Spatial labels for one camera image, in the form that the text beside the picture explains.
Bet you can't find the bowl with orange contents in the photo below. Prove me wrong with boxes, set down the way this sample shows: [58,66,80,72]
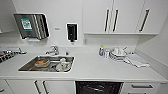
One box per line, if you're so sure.
[34,58,51,68]

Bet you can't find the black soap dispenser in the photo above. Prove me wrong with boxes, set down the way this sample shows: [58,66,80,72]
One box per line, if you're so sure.
[65,22,78,44]

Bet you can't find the white upper wall cabinet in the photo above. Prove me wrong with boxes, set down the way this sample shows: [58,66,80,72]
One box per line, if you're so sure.
[82,0,168,35]

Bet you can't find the white wall outlet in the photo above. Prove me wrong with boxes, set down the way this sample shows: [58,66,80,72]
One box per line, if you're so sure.
[83,38,88,45]

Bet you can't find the grey dishwasher wire rack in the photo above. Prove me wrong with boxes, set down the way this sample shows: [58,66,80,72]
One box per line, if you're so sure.
[78,83,122,94]

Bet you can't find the stack of white plates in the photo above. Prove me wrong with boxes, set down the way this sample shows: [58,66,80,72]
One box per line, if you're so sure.
[109,47,129,63]

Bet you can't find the white plate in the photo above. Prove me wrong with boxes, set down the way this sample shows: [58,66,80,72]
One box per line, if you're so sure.
[54,62,71,73]

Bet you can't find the chrome sink faucet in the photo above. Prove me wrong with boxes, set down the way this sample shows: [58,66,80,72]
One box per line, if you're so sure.
[44,45,60,56]

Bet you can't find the steel paper towel dispenser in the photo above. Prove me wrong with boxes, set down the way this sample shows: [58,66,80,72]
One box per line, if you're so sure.
[13,12,50,40]

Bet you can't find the stainless steel dishwasher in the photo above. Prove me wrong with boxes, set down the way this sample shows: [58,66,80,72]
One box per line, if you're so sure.
[75,80,125,94]

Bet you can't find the white cup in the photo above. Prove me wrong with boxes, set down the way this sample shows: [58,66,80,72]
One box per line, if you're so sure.
[59,58,68,66]

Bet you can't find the white two-door base cabinet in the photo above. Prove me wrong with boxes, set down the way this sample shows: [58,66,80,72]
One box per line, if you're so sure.
[5,79,77,94]

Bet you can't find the small dish soap bottle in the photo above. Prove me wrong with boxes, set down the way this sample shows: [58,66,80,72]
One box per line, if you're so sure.
[98,45,105,57]

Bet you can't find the countertop dish rack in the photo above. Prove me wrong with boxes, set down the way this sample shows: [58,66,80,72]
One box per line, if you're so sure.
[0,47,28,63]

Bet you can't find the stainless steel sink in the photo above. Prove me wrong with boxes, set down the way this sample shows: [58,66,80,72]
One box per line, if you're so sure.
[18,54,76,74]

